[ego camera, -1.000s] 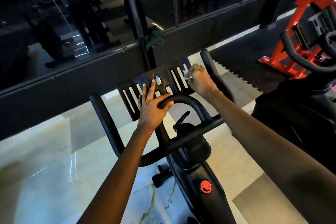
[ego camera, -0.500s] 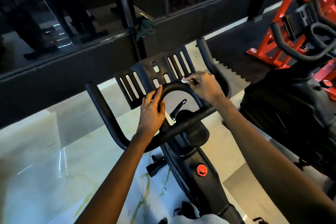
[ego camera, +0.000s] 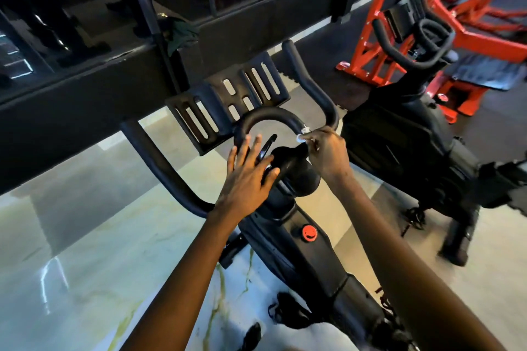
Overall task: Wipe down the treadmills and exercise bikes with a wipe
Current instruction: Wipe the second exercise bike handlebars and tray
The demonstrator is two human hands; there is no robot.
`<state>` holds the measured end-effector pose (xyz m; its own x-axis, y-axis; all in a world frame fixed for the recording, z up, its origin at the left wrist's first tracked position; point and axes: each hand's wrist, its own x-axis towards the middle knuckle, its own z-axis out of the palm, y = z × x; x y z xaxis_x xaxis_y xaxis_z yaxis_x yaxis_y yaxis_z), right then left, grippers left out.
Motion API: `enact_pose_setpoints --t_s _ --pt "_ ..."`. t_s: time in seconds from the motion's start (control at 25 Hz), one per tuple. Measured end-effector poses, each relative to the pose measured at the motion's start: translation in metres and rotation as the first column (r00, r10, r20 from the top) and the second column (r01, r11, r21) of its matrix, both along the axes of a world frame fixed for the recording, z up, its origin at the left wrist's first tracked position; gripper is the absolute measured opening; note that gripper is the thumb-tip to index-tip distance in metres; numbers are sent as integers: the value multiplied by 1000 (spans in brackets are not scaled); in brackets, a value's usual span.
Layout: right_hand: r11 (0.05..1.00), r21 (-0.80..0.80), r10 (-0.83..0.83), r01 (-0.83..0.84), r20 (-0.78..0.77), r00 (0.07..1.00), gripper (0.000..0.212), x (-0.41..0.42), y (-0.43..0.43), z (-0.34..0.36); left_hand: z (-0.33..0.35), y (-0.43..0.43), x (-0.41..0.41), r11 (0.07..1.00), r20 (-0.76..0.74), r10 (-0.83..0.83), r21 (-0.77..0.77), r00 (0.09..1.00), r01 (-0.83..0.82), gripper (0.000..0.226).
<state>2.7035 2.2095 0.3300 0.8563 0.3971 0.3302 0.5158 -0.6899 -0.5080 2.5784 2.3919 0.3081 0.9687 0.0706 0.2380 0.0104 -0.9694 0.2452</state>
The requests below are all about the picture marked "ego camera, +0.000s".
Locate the black interlocking foam mat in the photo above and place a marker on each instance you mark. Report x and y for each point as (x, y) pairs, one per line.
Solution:
(494, 133)

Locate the small white wipe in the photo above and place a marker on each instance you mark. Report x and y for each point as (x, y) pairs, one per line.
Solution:
(304, 135)

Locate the person's left hand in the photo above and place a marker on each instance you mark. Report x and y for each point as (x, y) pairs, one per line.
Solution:
(245, 186)

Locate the person's right hand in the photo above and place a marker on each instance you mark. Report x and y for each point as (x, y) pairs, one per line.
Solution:
(328, 157)

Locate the red gym machine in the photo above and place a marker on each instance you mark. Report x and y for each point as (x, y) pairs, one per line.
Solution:
(387, 1)

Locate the person's bare foot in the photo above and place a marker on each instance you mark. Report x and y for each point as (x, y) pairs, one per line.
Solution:
(251, 336)

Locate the person's left forearm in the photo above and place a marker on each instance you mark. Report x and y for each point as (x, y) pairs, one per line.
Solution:
(177, 297)

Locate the dark green hanging cloth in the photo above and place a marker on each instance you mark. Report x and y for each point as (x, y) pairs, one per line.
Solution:
(178, 34)

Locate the person's right forearm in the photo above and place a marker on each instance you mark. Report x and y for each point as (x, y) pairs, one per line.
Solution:
(412, 281)

